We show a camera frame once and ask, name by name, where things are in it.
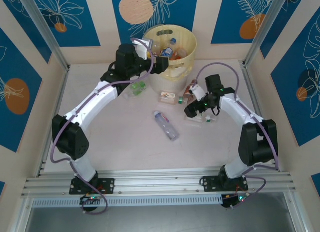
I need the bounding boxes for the blue label bottle blue cap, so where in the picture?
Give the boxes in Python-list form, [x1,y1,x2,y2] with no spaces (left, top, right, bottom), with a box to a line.
[159,37,177,58]

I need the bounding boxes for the clear bottle green cap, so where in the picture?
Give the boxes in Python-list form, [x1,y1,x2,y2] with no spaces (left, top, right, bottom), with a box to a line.
[184,113,219,129]

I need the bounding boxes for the brown label drink bottle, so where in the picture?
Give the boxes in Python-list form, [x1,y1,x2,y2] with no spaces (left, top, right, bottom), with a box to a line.
[184,79,200,105]

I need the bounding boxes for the clear bottle green label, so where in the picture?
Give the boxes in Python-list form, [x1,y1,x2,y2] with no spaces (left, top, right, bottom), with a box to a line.
[124,81,148,99]

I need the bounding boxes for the clear bottle pink label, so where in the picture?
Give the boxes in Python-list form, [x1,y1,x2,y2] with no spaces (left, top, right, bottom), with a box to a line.
[152,110,180,141]

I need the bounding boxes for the cream bin with yellow liner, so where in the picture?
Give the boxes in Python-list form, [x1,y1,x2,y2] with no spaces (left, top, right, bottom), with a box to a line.
[142,24,198,92]

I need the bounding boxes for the grey metal panel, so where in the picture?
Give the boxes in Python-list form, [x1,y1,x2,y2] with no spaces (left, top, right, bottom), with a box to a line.
[23,193,297,232]

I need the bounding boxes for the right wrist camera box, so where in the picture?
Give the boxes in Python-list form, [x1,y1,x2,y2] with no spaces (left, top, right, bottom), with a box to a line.
[189,83,206,102]

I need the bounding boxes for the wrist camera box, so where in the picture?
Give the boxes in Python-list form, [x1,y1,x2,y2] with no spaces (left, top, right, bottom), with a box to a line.
[189,83,206,102]
[131,38,155,60]

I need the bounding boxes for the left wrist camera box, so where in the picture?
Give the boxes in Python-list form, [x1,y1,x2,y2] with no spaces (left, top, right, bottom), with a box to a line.
[131,38,155,60]

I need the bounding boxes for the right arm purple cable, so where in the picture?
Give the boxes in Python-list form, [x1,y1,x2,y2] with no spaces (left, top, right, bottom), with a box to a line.
[193,62,280,210]

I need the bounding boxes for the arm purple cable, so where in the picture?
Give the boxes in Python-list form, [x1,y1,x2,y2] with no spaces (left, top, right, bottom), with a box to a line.
[50,37,155,215]
[193,62,280,210]

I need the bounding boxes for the aluminium side rail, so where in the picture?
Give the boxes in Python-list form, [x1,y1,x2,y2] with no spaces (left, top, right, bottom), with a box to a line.
[238,61,281,172]
[36,66,71,177]

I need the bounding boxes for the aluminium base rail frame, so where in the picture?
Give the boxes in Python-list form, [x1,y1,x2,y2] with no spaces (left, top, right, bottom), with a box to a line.
[21,166,297,198]

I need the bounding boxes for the aluminium corner post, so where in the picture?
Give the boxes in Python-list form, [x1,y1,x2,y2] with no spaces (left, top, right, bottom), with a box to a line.
[243,0,294,67]
[18,0,71,70]

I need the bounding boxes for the white slotted cable duct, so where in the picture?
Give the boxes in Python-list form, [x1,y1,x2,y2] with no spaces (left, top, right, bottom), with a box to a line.
[32,194,224,208]

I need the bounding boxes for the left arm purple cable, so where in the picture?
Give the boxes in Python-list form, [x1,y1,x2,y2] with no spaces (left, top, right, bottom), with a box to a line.
[50,37,155,215]

